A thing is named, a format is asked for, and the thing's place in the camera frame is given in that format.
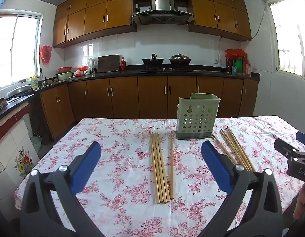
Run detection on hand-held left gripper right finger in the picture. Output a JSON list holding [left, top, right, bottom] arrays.
[[199, 140, 290, 237]]

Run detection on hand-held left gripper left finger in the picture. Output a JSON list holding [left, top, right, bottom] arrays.
[[19, 141, 105, 237]]

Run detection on green perforated chopstick holder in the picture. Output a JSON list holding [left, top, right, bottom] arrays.
[[176, 93, 221, 140]]

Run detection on person's right hand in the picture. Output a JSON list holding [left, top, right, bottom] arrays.
[[293, 183, 305, 220]]

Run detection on pink floral tablecloth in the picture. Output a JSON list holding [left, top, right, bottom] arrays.
[[14, 116, 305, 237]]

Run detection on woven floor basket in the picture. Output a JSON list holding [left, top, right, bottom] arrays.
[[29, 132, 42, 154]]

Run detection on green basin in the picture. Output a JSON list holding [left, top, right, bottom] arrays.
[[55, 71, 73, 81]]

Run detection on wooden lower kitchen cabinets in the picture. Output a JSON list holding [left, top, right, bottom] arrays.
[[40, 76, 259, 139]]

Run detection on wooden kitchen cabinets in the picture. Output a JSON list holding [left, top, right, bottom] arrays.
[[52, 0, 252, 49], [40, 76, 259, 139]]

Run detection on red and white plastic bag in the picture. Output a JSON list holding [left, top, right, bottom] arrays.
[[73, 66, 90, 77]]

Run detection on sink faucet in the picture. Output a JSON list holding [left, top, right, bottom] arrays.
[[39, 67, 47, 86]]

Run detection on metal pan lid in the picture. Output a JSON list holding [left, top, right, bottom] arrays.
[[6, 84, 33, 98]]

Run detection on large bright window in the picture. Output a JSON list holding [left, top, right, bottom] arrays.
[[265, 0, 305, 82]]

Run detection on black kitchen countertop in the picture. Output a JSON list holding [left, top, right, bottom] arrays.
[[0, 65, 261, 124]]

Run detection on dark cutting board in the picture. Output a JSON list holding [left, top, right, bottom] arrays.
[[97, 54, 120, 73]]

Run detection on gas stove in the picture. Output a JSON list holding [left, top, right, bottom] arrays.
[[140, 65, 195, 73]]

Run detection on wok with lid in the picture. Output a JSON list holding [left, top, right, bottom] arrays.
[[169, 53, 192, 70]]

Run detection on red hanging plastic bag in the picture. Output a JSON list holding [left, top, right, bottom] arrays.
[[39, 45, 53, 66]]

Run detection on black open wok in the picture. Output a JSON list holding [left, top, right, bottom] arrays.
[[142, 53, 165, 70]]

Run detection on small sliding window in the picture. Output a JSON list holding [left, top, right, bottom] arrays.
[[0, 9, 43, 92]]

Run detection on wooden upper kitchen cabinets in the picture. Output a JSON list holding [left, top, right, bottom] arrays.
[[52, 0, 252, 49]]

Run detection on steel range hood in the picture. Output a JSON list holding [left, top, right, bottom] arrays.
[[132, 0, 194, 26]]

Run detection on wall cable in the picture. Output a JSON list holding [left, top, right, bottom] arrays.
[[218, 4, 267, 60]]

